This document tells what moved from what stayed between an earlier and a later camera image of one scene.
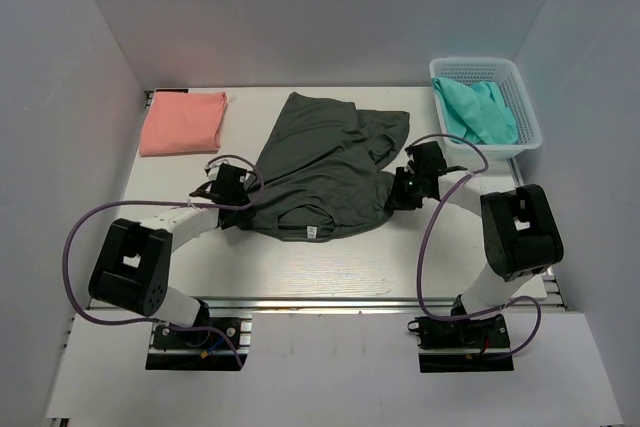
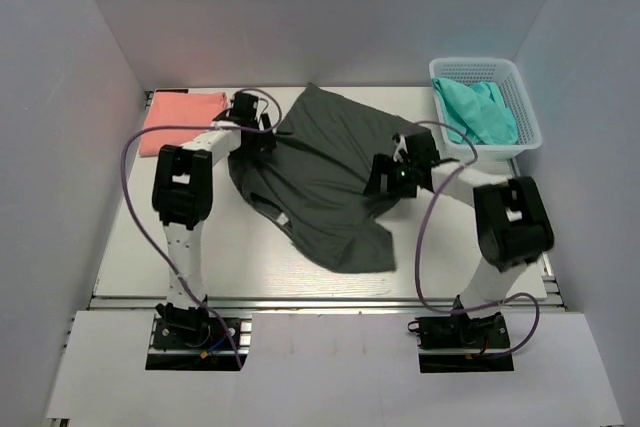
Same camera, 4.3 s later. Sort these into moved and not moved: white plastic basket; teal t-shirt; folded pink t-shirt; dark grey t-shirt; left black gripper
Moved: dark grey t-shirt; left black gripper
Not moved: white plastic basket; teal t-shirt; folded pink t-shirt
